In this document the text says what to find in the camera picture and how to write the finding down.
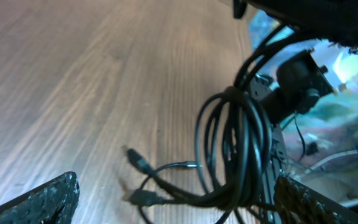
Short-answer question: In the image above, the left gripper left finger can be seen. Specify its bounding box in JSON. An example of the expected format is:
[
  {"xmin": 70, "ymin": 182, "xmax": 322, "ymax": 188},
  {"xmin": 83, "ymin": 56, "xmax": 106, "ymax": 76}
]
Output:
[{"xmin": 0, "ymin": 171, "xmax": 80, "ymax": 224}]

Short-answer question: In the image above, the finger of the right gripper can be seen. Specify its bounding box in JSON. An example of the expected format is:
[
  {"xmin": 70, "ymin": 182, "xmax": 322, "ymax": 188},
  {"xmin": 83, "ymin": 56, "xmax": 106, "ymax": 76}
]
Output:
[{"xmin": 248, "ymin": 0, "xmax": 358, "ymax": 48}]

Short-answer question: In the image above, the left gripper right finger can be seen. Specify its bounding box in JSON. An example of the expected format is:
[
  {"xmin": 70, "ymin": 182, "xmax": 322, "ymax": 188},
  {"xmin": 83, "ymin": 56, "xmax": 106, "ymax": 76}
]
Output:
[{"xmin": 273, "ymin": 174, "xmax": 358, "ymax": 224}]

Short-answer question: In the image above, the thin black USB cable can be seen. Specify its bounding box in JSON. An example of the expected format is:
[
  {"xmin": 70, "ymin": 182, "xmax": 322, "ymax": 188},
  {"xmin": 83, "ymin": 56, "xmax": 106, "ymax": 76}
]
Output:
[{"xmin": 122, "ymin": 93, "xmax": 276, "ymax": 224}]

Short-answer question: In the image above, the thick black USB-A cable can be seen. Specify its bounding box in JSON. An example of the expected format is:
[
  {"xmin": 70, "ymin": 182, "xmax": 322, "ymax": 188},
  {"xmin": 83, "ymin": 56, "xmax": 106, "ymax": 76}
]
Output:
[{"xmin": 121, "ymin": 29, "xmax": 310, "ymax": 224}]

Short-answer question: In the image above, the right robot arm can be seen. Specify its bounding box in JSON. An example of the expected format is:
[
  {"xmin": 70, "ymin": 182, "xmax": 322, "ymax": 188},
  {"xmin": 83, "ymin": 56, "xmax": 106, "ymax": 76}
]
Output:
[{"xmin": 237, "ymin": 0, "xmax": 358, "ymax": 223}]

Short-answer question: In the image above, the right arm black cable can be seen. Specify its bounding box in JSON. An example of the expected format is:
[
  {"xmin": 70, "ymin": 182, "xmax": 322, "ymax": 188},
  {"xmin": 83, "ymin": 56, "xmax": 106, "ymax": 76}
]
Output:
[{"xmin": 281, "ymin": 111, "xmax": 319, "ymax": 162}]

